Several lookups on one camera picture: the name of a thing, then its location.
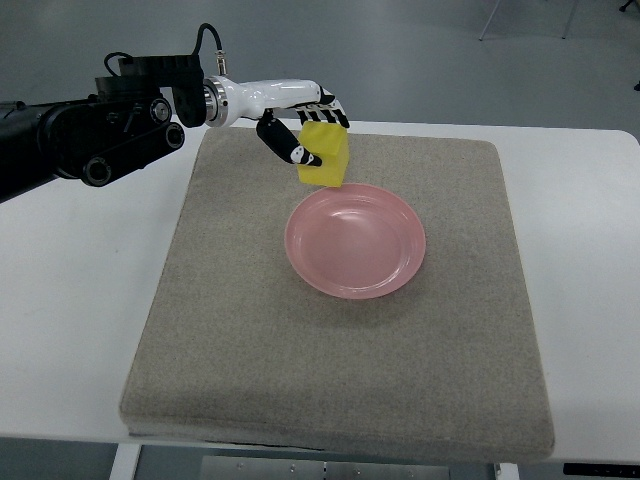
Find beige fabric mat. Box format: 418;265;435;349
120;128;554;463

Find pink plate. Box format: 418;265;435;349
284;183;427;300

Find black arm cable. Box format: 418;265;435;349
192;22;229;76

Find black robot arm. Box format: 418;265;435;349
1;54;206;201

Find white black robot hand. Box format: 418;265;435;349
204;76;350;167

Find metal chair legs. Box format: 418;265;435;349
478;1;581;41

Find yellow foam block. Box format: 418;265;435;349
297;121;349;187

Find white table leg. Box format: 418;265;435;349
108;443;142;480

